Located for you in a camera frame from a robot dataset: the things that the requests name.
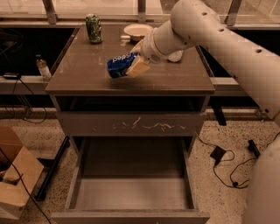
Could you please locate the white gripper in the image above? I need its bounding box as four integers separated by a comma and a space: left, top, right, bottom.
125, 29, 165, 78

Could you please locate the blue pepsi can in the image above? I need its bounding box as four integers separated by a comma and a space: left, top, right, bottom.
107, 52, 137, 79

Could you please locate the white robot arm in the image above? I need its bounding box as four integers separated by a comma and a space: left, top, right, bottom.
126, 0, 280, 224

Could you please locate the green soda can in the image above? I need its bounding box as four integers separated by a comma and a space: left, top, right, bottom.
86, 14, 102, 44

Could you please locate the closed top drawer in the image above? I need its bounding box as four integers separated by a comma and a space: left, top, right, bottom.
57, 111, 206, 137

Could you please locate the grey drawer cabinet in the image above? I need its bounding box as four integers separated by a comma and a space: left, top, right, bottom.
44, 23, 216, 224

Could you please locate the open middle drawer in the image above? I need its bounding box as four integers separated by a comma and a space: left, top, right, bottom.
52, 136, 210, 224

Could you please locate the white bowl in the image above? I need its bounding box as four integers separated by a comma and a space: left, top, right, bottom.
123, 24, 153, 41

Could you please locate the clear plastic water bottle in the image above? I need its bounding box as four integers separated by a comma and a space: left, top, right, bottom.
167, 51, 183, 63

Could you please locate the small bottle on ledge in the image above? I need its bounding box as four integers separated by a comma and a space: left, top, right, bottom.
36, 54, 52, 81

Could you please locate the black power adapter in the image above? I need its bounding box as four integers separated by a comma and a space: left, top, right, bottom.
210, 146, 226, 165

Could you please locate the black device on ledge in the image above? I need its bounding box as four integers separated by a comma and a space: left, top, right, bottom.
3, 73, 21, 80

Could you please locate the cardboard box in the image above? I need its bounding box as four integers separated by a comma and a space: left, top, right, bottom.
0, 125, 44, 220

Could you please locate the black cable at left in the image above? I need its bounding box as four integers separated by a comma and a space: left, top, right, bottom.
0, 77, 48, 124

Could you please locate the black floor rail right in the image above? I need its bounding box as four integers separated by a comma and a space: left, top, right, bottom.
248, 140, 261, 158

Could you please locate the black floor rail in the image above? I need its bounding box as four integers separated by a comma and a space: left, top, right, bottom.
35, 136, 70, 201
248, 140, 261, 158

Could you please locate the black floor cable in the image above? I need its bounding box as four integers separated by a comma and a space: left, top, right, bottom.
194, 130, 280, 189

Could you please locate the black floor rail left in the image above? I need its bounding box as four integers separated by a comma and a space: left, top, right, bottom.
35, 136, 70, 201

